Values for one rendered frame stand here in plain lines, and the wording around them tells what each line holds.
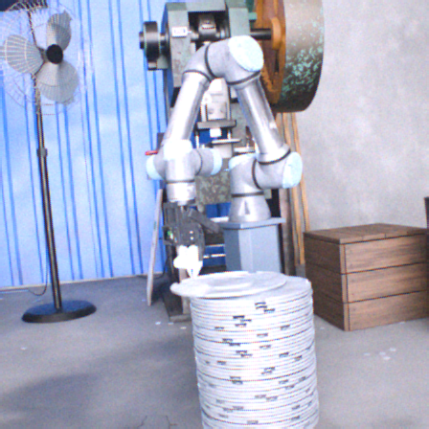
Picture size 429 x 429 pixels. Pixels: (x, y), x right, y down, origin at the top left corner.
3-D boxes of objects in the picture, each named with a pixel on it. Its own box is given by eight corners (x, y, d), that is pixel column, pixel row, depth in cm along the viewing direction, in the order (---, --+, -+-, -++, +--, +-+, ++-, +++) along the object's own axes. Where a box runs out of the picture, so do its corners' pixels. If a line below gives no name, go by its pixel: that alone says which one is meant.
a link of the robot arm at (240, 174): (242, 191, 204) (238, 155, 203) (274, 190, 196) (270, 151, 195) (223, 194, 194) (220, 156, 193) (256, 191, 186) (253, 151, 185)
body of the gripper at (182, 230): (162, 247, 145) (158, 202, 144) (188, 243, 150) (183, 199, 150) (180, 248, 139) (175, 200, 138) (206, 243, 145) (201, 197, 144)
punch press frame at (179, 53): (282, 271, 253) (256, -15, 246) (190, 282, 247) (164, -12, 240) (246, 253, 332) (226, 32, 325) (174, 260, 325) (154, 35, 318)
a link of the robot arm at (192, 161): (199, 139, 145) (178, 139, 138) (203, 181, 146) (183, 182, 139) (176, 143, 150) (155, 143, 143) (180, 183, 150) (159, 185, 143)
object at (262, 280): (303, 273, 142) (303, 270, 142) (259, 299, 117) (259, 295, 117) (206, 274, 156) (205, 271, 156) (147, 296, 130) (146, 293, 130)
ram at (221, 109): (234, 118, 260) (228, 57, 258) (202, 121, 258) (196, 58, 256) (227, 123, 277) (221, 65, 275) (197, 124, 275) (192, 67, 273)
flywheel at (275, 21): (279, 11, 319) (300, 122, 305) (246, 11, 316) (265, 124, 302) (314, -70, 249) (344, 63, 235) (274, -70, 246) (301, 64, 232)
